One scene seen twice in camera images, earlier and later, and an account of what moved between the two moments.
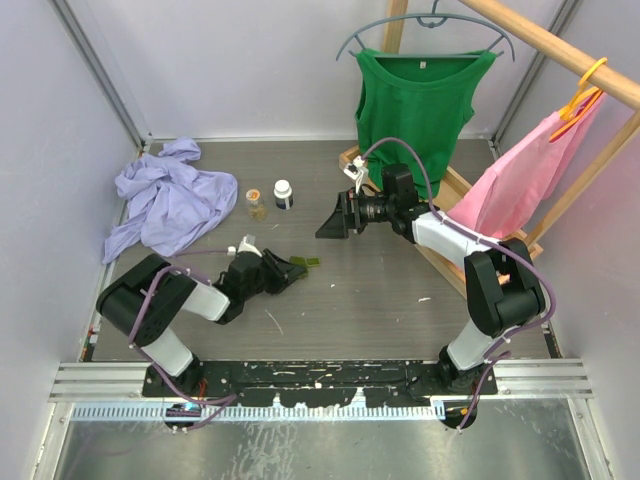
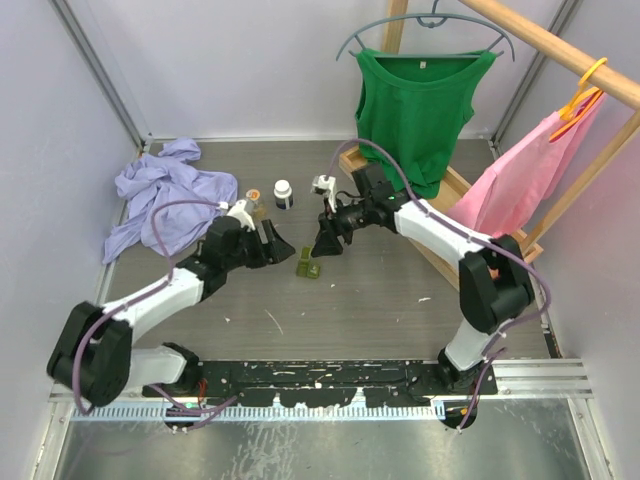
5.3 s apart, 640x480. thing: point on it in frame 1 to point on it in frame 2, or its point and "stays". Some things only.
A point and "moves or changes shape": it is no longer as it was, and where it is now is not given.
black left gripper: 282,271 to 279,248
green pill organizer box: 306,261 moves or changes shape
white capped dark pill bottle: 282,193 stays
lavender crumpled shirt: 174,207 stays
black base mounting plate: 323,382 stays
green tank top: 423,101 stays
